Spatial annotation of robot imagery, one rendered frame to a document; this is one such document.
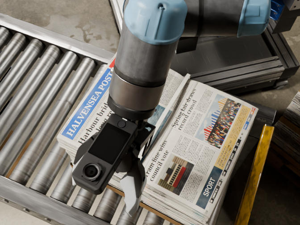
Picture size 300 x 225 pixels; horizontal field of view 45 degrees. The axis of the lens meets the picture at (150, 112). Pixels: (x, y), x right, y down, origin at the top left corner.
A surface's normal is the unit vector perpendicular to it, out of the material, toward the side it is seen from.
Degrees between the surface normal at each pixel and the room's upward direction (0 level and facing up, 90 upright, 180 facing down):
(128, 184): 59
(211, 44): 0
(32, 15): 0
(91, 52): 0
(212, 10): 37
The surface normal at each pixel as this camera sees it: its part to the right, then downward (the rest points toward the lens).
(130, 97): -0.20, 0.49
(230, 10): 0.04, 0.20
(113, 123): 0.03, -0.48
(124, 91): -0.46, 0.38
